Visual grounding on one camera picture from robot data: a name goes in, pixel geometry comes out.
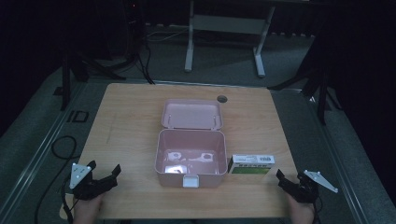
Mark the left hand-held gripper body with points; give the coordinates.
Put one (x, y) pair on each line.
(88, 186)

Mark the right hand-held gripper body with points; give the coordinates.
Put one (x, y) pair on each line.
(306, 191)

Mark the white and green carton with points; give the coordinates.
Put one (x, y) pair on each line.
(251, 165)

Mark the pink storage box with lid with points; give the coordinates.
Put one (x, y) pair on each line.
(190, 158)

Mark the person's right hand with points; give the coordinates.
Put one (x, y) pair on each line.
(300, 213)

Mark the person's left hand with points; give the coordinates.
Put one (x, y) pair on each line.
(87, 210)

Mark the black metal stand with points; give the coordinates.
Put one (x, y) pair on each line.
(322, 93)
(67, 84)

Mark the white metal desk frame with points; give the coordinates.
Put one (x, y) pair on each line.
(229, 24)

